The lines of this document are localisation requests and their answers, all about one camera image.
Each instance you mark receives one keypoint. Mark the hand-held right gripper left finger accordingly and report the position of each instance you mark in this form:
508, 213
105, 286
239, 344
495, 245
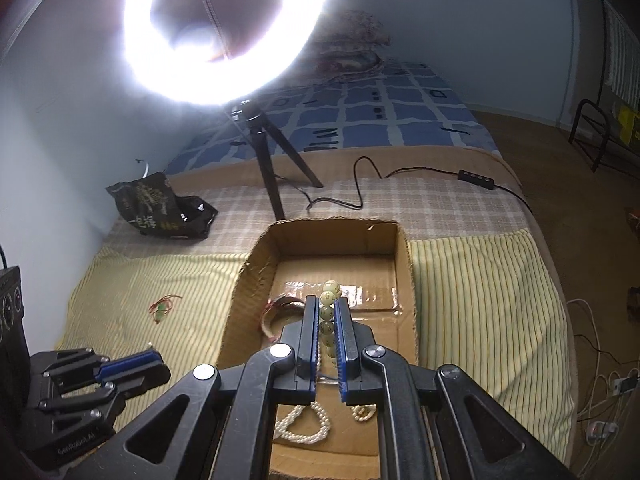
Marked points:
307, 340

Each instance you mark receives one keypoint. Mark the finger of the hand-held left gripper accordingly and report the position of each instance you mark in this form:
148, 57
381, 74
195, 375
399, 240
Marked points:
130, 362
145, 380

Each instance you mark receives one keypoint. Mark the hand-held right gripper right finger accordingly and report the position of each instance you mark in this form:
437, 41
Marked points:
345, 350

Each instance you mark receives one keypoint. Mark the thin metal bangle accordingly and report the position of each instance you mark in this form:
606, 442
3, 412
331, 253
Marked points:
264, 327

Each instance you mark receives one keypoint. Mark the cardboard box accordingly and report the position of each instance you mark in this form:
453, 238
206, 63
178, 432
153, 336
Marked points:
300, 272

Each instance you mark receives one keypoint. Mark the yellow striped cloth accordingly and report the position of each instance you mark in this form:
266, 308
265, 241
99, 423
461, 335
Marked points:
475, 310

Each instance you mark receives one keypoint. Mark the black snack bag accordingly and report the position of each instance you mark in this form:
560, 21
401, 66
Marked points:
150, 205

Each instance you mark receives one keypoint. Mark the black tripod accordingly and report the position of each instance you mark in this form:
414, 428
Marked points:
272, 185

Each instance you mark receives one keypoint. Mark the beige plaid blanket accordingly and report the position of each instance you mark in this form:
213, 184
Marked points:
425, 210

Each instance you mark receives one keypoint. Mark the blue patterned bedsheet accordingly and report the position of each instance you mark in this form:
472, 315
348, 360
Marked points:
400, 120

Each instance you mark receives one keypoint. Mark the white power strip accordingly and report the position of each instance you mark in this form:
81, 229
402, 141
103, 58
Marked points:
627, 384

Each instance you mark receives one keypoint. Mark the floral pillow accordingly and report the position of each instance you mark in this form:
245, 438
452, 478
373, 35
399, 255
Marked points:
350, 45

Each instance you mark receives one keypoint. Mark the black clothes rack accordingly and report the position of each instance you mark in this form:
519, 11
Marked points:
590, 101

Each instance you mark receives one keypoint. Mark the yellow box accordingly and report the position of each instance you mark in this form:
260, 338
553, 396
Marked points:
629, 120

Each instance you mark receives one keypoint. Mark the striped white towel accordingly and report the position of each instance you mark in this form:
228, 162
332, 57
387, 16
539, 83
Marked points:
622, 60

